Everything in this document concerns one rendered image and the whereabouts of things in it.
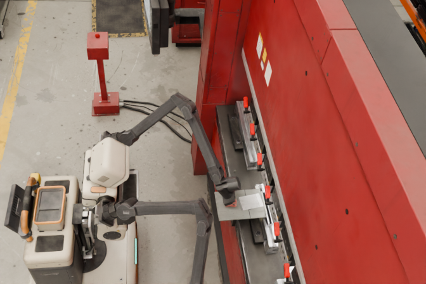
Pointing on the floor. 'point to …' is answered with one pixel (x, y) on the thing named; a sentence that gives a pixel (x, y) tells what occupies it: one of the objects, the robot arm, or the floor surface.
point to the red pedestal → (103, 48)
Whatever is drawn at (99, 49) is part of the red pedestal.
